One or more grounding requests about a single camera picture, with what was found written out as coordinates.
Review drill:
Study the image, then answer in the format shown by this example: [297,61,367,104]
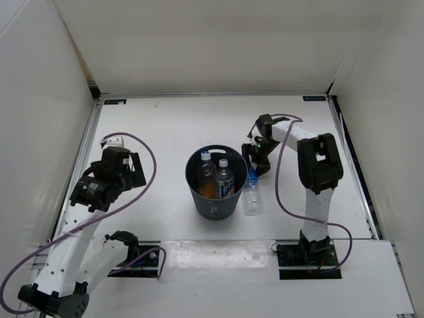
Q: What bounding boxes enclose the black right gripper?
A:
[240,139,281,179]

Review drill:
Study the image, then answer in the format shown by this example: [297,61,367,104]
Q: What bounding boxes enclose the clear bottle blue label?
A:
[243,166,261,216]

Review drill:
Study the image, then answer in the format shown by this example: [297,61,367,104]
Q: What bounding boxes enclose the clear bottle white red label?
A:
[217,159,235,199]

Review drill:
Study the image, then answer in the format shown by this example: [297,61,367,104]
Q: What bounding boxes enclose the clear unlabelled plastic bottle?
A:
[197,150,217,188]

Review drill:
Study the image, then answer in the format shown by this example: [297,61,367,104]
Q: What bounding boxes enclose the orange juice bottle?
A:
[198,183,217,199]

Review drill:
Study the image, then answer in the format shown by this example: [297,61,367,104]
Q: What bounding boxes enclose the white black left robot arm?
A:
[18,146,146,317]

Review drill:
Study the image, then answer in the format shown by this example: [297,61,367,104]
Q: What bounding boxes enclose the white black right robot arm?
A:
[242,114,343,265]

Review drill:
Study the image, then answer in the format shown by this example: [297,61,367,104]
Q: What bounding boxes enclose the dark grey plastic bin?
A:
[185,144,248,221]

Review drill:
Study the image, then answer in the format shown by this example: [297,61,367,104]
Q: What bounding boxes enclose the dark logo sticker right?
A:
[302,95,327,102]

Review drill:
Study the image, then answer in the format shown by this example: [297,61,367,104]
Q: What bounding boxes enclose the dark logo sticker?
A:
[302,95,327,102]
[103,99,127,105]

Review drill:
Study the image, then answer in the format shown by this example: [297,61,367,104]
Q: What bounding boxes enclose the dark logo sticker left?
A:
[103,99,127,105]

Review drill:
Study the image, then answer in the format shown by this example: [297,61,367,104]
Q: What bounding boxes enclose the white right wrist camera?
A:
[247,132,263,145]

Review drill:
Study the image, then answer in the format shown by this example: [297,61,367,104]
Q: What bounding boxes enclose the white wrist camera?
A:
[247,132,263,145]
[100,135,125,150]

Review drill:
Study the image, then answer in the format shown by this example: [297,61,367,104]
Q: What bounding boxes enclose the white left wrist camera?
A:
[100,135,125,150]

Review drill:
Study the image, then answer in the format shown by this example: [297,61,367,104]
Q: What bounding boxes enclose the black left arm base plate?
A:
[108,242,167,279]

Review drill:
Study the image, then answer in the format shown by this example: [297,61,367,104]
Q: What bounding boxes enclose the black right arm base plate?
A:
[271,243,342,280]

